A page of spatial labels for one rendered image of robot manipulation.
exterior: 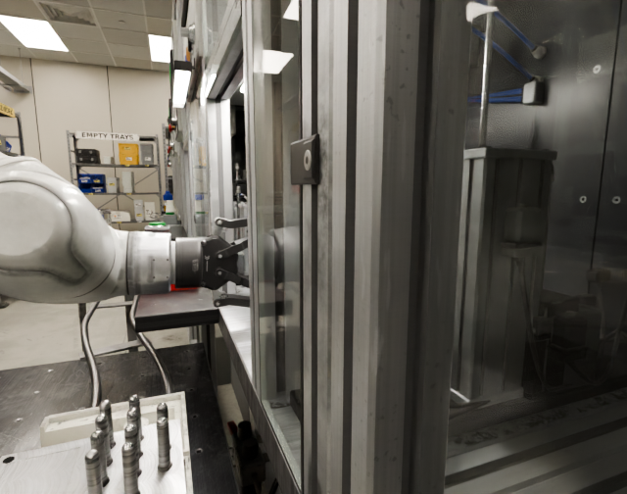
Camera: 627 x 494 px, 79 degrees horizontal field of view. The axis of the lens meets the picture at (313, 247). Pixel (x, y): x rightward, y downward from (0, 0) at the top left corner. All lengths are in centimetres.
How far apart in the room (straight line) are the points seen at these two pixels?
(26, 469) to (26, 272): 14
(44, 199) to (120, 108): 788
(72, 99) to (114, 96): 66
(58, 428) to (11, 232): 22
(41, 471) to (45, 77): 825
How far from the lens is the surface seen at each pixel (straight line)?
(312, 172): 21
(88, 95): 834
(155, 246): 56
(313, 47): 23
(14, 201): 38
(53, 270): 39
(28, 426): 96
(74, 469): 35
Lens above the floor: 112
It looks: 9 degrees down
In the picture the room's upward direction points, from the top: straight up
